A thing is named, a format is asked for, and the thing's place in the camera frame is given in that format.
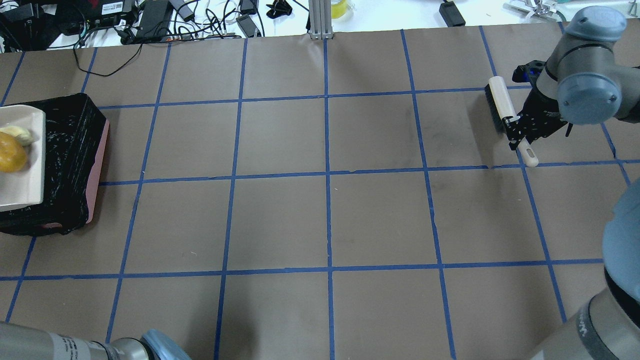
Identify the beige hand brush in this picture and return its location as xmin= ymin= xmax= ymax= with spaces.
xmin=484 ymin=75 xmax=539 ymax=167

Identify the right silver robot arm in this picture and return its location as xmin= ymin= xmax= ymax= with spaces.
xmin=485 ymin=6 xmax=640 ymax=360

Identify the aluminium frame post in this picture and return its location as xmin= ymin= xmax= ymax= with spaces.
xmin=308 ymin=0 xmax=334 ymax=40

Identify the yellow tape roll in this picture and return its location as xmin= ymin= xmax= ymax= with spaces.
xmin=330 ymin=0 xmax=350 ymax=19

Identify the pink bin with black bag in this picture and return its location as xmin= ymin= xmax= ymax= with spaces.
xmin=0 ymin=93 xmax=106 ymax=237

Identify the yellow potato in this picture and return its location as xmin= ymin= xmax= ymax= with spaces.
xmin=0 ymin=132 xmax=28 ymax=173

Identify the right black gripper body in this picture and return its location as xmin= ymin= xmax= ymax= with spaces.
xmin=512 ymin=60 xmax=568 ymax=143

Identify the black power adapter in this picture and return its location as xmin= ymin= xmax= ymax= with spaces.
xmin=438 ymin=0 xmax=466 ymax=28

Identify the pale curved peel piece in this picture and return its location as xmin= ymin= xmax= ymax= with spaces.
xmin=0 ymin=125 xmax=35 ymax=147

